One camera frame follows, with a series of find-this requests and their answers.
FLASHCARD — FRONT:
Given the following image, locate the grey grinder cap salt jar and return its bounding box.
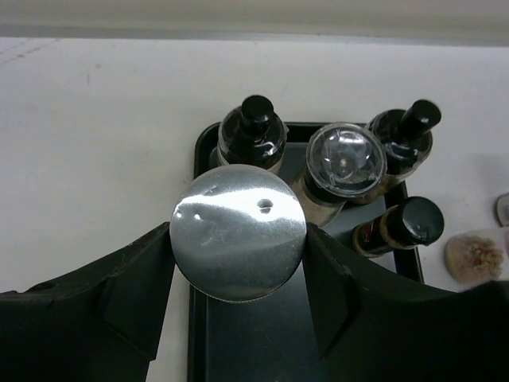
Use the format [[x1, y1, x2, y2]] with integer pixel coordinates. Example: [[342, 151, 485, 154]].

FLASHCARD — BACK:
[[291, 123, 387, 227]]

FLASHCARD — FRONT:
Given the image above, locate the black cap brown spice bottle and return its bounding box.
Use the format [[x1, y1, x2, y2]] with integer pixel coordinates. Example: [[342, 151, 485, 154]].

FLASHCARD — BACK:
[[352, 99, 441, 205]]

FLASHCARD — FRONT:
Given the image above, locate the silver cap blue label jar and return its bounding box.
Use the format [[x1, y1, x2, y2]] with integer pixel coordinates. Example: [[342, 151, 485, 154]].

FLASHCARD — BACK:
[[169, 165, 307, 303]]

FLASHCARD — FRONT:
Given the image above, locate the pink cap spice jar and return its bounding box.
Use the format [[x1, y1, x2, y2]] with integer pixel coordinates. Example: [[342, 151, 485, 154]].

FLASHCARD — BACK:
[[444, 227, 508, 287]]

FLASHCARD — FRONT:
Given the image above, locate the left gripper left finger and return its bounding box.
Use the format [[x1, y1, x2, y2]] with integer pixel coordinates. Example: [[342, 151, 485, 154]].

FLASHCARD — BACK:
[[1, 223, 175, 381]]

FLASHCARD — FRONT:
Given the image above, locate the black cap white powder bottle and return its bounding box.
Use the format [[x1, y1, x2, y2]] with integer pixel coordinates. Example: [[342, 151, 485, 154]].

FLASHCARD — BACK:
[[217, 95, 289, 174]]

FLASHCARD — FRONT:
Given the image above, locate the small black cap spice jar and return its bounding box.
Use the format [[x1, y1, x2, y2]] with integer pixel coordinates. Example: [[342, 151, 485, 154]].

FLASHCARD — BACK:
[[352, 197, 445, 258]]

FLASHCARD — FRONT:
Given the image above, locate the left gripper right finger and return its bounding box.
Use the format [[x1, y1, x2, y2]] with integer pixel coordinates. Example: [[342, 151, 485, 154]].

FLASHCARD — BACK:
[[303, 224, 508, 381]]

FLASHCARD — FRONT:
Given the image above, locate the black rectangular tray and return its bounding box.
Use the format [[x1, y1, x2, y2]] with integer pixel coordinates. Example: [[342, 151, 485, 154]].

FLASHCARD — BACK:
[[187, 122, 424, 381]]

